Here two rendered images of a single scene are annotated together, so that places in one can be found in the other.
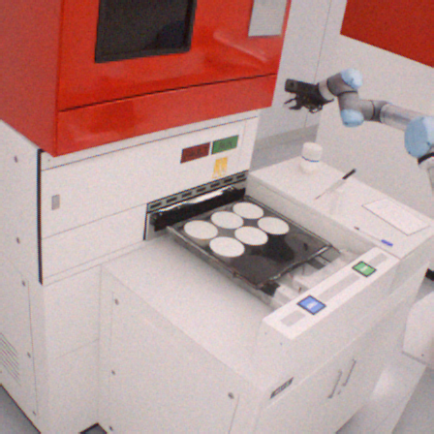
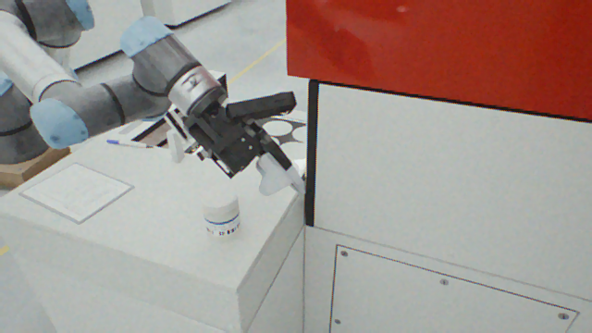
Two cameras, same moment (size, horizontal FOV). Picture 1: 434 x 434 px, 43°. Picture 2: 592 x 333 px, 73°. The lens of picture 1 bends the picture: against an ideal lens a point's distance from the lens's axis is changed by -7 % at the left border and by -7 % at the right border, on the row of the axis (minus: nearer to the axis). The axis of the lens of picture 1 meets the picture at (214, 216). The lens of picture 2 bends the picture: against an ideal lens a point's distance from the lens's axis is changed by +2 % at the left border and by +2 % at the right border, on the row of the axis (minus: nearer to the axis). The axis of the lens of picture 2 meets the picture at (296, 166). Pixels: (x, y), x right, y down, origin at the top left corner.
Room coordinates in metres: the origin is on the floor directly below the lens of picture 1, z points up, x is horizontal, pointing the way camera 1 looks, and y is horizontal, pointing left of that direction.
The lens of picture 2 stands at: (2.54, -0.35, 1.54)
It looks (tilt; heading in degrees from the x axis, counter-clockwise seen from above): 35 degrees down; 162
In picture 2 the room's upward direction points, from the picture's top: straight up
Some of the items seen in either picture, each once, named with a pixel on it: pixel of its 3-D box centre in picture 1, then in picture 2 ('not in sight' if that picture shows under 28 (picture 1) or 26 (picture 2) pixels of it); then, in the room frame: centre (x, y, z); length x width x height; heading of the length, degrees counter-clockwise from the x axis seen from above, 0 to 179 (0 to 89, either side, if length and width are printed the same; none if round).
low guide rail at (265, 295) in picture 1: (235, 275); not in sight; (1.38, -0.09, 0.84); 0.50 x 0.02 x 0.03; 51
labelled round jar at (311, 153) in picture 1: (310, 158); (221, 213); (1.92, -0.30, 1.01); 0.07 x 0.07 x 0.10
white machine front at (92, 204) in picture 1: (158, 184); (352, 94); (1.50, 0.18, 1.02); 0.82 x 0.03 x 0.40; 141
